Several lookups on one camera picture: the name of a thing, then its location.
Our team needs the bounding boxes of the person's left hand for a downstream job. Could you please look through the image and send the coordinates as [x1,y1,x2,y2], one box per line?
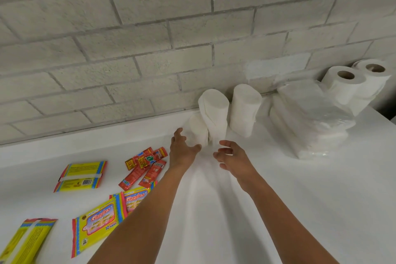
[169,128,202,171]

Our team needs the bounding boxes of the person's right hand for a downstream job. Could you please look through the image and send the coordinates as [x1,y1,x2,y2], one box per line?
[213,140,259,189]

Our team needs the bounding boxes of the person's right forearm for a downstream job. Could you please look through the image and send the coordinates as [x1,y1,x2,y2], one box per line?
[237,173,339,264]

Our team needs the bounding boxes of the person's left forearm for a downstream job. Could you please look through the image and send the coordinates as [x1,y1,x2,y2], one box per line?
[87,164,194,264]

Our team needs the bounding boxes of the small white tissue roll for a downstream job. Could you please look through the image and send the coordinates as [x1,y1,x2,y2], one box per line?
[189,112,209,147]

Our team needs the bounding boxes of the leaning white tissue roll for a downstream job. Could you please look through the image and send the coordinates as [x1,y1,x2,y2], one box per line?
[198,89,230,146]

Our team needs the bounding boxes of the red sachet with green spot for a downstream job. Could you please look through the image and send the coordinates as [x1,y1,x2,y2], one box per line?
[138,147,168,169]

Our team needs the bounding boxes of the upright white tissue roll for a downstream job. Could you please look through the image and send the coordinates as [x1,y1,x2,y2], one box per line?
[230,84,263,137]

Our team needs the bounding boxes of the long red sachet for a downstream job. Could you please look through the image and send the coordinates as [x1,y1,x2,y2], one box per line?
[118,162,153,191]

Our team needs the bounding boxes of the yellow wipes packet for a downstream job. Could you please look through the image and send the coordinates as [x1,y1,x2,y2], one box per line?
[109,180,158,215]
[71,194,126,259]
[0,218,58,264]
[53,161,108,193]

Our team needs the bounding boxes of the plastic-wrapped white tissue packs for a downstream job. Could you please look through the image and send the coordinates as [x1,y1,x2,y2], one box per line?
[269,81,356,160]

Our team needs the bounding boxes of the yellow wipes packet back side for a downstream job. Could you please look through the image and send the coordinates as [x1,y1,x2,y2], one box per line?
[0,218,58,264]
[53,161,108,193]

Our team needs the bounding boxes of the white toilet paper roll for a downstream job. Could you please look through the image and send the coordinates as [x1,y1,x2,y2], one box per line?
[321,66,367,107]
[346,93,377,117]
[351,59,392,99]

